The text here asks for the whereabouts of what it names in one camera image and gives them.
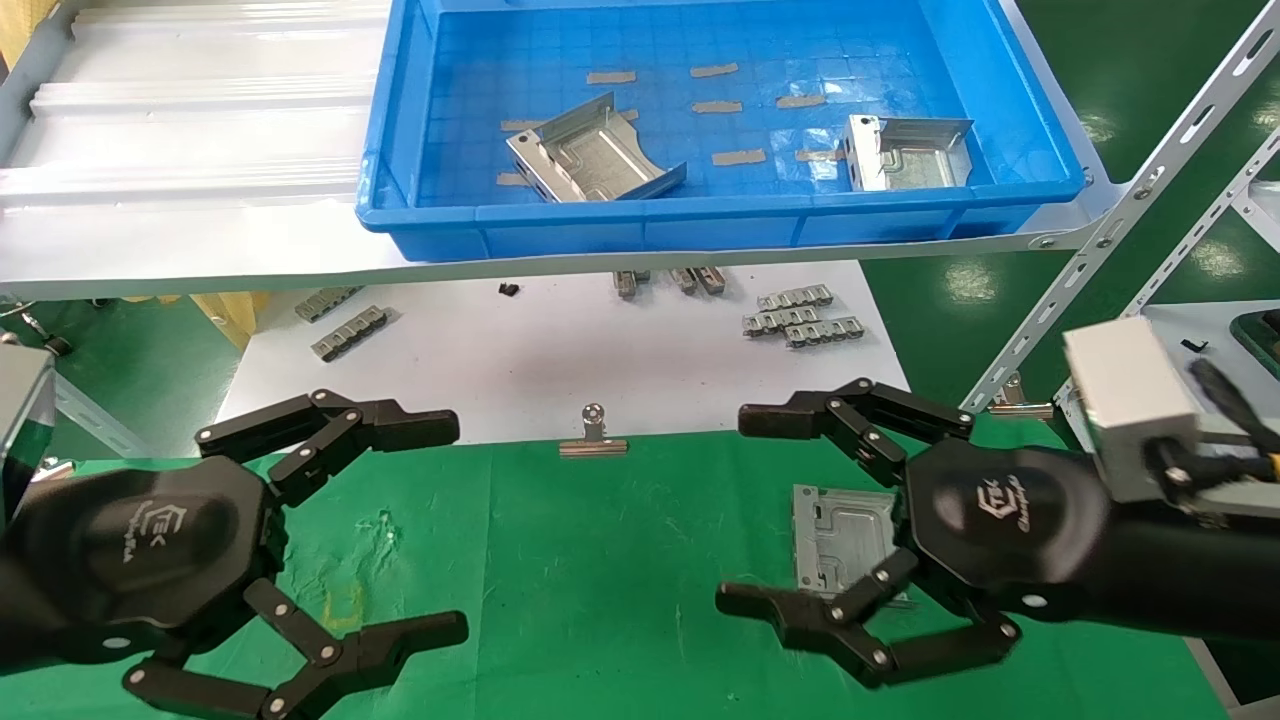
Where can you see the white board sheet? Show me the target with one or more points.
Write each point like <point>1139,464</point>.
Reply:
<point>560,360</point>

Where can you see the silver camera mount bracket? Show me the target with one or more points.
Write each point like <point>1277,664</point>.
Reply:
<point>1245,495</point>

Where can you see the yellow square tape mark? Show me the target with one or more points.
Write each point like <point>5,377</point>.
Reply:
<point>328,610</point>

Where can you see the grey metal clip strip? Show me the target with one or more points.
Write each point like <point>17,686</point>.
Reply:
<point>629,284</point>
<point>710,281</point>
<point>348,334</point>
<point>327,304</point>
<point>795,298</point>
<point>780,321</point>
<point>683,281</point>
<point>825,332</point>

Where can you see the dark green box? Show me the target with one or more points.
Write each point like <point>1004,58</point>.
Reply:
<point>1262,335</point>

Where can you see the grey metal angle bar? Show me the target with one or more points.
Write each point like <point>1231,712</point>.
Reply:
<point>95,415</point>

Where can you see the green table mat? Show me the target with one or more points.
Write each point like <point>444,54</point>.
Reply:
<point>600,560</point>

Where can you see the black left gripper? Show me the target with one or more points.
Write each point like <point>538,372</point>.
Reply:
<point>150,560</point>

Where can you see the stamped sheet metal part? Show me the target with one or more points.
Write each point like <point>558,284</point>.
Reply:
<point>595,155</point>
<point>915,160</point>
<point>840,530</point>

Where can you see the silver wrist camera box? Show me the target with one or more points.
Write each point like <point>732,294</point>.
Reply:
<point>22,420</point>
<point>1130,400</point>

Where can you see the white slotted rack post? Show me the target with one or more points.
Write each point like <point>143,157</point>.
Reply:
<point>1130,210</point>
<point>1190,245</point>

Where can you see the white rack shelf board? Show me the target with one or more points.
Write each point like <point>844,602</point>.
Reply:
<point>1222,325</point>

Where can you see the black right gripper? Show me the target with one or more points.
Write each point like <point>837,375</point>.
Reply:
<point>1020,530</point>

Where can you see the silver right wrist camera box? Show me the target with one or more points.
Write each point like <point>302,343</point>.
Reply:
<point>1130,400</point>

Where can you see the yellow plastic bag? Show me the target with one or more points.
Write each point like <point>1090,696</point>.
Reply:
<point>20,30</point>

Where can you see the white slotted rack bar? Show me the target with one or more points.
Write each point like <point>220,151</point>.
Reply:
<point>1258,215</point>

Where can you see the blue plastic tray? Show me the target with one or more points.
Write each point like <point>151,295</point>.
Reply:
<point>600,225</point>

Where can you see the white metal shelf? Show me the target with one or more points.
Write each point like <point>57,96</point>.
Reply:
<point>200,150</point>

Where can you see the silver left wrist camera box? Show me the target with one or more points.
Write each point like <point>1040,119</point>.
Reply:
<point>22,420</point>

